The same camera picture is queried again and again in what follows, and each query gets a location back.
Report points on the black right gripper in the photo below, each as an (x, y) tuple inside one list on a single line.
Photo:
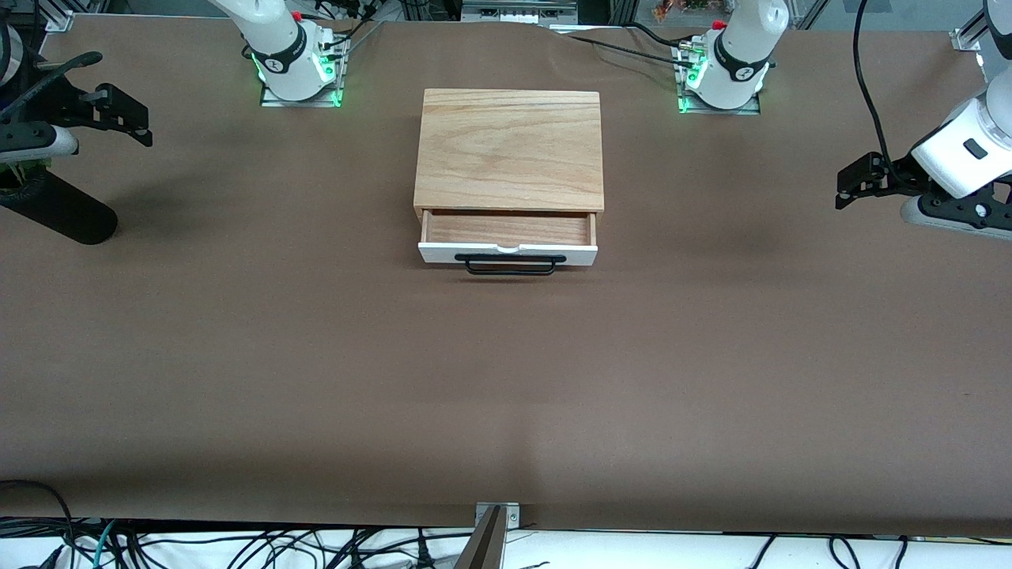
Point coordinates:
[(49, 104)]

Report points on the metal equipment box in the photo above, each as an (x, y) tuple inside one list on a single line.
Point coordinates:
[(518, 9)]

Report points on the light wooden drawer cabinet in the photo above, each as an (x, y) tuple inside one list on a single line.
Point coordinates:
[(506, 142)]

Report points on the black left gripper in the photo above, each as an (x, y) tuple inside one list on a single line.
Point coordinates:
[(892, 178)]

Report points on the small metal mounting bracket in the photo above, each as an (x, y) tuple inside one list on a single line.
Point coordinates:
[(512, 515)]

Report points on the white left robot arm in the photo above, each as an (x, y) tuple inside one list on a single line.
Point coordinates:
[(743, 47)]

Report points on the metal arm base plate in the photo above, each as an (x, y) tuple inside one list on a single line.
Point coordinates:
[(273, 101), (751, 105)]

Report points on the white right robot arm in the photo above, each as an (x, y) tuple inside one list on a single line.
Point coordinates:
[(281, 47)]

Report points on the brown table cover mat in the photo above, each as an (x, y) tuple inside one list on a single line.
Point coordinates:
[(506, 379)]

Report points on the grey camera support pole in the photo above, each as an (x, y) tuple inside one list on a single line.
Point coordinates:
[(482, 549)]

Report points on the orange decorative objects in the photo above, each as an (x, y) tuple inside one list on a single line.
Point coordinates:
[(684, 8)]

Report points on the white paper roll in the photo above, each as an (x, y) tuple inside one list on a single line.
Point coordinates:
[(506, 229)]

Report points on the aluminium frame profile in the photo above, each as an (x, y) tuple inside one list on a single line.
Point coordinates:
[(971, 35), (59, 17)]

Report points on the black cylindrical vase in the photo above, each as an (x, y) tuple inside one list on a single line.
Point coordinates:
[(63, 213)]

